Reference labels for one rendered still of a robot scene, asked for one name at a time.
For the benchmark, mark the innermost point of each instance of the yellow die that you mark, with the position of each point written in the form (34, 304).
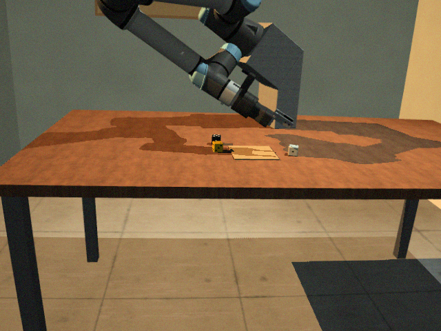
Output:
(217, 146)

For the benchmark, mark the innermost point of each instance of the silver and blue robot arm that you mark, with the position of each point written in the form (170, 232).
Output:
(223, 17)

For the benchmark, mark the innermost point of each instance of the white die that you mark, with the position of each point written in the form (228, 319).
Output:
(293, 150)

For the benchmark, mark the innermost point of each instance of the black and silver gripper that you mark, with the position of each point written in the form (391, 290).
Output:
(247, 105)

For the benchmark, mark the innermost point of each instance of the tan square mat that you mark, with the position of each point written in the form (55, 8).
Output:
(252, 153)

